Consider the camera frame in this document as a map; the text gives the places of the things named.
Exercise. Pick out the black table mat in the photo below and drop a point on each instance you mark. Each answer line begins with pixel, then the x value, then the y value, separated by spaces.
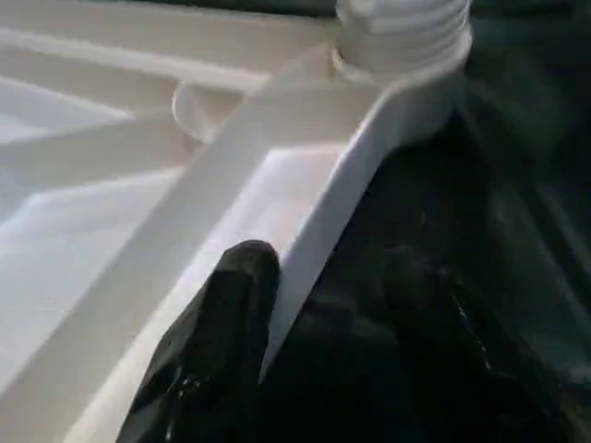
pixel 480 258

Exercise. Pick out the white plastic table top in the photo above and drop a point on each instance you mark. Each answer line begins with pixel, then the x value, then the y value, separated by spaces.
pixel 120 185

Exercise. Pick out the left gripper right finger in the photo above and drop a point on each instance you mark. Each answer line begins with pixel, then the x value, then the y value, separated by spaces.
pixel 452 369

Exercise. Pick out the white plastic table leg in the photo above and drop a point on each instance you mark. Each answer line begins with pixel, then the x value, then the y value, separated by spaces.
pixel 406 32

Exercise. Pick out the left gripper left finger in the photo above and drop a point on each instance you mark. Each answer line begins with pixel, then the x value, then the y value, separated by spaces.
pixel 208 360

